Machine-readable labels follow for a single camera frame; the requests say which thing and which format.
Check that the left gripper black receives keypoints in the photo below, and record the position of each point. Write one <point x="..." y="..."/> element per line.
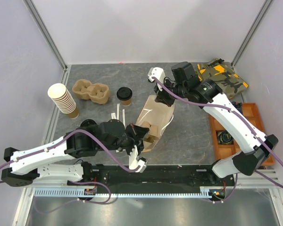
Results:
<point x="137" y="138"/>

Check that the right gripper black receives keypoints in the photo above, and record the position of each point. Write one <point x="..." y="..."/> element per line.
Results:
<point x="162" y="98"/>

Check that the single brown pulp cup carrier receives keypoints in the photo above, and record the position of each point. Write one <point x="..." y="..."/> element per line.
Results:
<point x="152" y="135"/>

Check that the brown paper bag with handles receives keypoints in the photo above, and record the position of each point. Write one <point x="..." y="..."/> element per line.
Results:
<point x="155" y="114"/>

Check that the brown paper coffee cup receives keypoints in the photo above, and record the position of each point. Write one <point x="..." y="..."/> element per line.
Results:
<point x="126" y="102"/>

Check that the black plastic cup lid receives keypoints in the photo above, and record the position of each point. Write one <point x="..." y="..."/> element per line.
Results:
<point x="124" y="93"/>

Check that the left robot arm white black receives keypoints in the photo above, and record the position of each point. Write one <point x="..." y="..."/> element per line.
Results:
<point x="122" y="143"/>

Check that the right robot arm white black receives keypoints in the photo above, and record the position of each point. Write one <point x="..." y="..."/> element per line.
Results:
<point x="255" y="145"/>

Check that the stack of black lids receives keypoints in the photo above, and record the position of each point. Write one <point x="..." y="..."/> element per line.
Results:
<point x="88" y="122"/>

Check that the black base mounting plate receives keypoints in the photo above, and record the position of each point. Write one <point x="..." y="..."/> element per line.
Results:
<point x="155" y="178"/>

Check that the camouflage folded cloth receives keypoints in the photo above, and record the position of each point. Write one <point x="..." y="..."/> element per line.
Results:
<point x="223" y="75"/>

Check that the blue yellow rolled item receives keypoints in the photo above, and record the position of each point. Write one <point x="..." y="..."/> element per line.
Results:
<point x="224" y="138"/>

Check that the black rolled item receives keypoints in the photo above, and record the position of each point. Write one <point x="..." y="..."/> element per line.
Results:
<point x="237" y="105"/>

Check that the stack of paper cups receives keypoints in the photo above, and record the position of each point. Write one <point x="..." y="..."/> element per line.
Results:
<point x="62" y="98"/>

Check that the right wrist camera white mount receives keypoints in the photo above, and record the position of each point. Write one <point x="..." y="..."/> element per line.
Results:
<point x="156" y="73"/>

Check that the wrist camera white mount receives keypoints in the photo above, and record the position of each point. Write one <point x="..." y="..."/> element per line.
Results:
<point x="136" y="163"/>
<point x="156" y="73"/>

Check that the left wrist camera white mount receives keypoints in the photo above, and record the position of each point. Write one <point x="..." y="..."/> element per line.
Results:
<point x="136" y="163"/>

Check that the grey slotted cable duct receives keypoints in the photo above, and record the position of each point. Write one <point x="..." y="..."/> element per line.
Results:
<point x="84" y="193"/>

